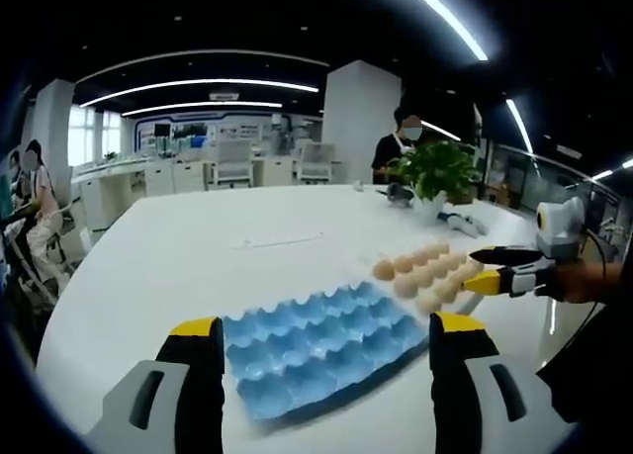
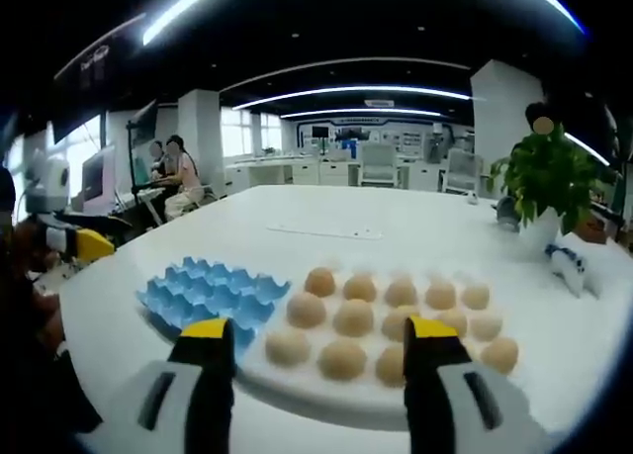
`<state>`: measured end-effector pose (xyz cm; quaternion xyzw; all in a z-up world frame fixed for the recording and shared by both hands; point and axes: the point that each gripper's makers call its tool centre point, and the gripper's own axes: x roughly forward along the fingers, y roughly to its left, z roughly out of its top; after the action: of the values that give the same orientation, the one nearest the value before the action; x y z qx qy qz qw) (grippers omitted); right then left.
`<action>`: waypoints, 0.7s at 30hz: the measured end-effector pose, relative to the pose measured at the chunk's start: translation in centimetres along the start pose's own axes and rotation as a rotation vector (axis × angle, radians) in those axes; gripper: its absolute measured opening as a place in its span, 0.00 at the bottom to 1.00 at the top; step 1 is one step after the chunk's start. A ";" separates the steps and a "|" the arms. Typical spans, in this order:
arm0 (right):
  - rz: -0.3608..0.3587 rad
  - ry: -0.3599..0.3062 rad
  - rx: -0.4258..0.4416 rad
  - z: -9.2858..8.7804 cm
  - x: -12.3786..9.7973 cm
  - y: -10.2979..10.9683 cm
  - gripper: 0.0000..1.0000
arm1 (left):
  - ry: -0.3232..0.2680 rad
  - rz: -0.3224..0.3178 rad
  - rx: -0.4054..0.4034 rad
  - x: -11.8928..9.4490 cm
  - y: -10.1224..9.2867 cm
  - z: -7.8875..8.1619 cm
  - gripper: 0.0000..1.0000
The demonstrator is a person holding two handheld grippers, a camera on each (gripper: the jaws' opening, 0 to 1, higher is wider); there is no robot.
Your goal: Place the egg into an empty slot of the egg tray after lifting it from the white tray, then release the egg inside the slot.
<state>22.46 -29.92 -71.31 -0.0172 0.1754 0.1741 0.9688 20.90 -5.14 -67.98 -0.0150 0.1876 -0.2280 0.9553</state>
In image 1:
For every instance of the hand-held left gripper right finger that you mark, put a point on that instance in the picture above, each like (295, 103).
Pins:
(455, 375)

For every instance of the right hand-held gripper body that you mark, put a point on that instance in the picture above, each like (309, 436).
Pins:
(561, 226)

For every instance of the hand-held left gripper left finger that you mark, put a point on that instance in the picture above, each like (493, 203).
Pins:
(198, 375)

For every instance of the cluster of brown eggs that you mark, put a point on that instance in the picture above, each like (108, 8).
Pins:
(425, 276)

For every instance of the blue egg tray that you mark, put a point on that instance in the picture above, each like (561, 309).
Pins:
(321, 345)

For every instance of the person's right hand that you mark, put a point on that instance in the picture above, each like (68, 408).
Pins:
(573, 281)

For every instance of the white and blue device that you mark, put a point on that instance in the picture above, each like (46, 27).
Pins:
(462, 222)

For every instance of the white table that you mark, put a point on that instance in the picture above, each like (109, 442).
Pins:
(198, 276)

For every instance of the ceiling light strip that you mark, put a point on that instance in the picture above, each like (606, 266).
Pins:
(198, 85)
(445, 19)
(520, 125)
(198, 107)

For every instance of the green potted plant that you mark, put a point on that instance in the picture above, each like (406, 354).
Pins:
(440, 169)

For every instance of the dark device on table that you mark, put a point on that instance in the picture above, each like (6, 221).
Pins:
(400, 193)

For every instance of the person's black clothing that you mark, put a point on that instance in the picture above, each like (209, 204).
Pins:
(598, 365)

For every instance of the thin clear strip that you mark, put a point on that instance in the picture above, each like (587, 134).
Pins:
(277, 240)

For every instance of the grey chair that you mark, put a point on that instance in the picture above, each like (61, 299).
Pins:
(66, 226)

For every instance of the white desk row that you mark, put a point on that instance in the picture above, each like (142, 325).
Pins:
(128, 182)

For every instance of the white office chair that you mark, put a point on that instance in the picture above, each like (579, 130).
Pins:
(317, 162)
(233, 162)

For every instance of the ceiling air vent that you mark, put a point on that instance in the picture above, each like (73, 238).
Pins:
(224, 96)

